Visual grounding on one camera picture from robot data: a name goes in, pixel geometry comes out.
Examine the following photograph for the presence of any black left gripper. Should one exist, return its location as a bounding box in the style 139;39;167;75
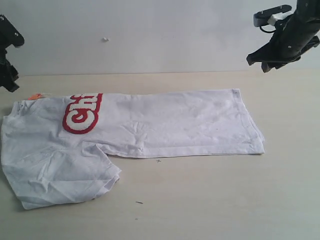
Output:
0;14;25;92

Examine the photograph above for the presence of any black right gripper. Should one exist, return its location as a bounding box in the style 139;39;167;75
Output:
246;0;320;73

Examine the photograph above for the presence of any white t-shirt with red lettering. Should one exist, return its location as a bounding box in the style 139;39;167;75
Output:
1;89;265;210

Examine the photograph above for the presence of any orange garment tag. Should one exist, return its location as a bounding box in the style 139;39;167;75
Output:
28;93;44;101

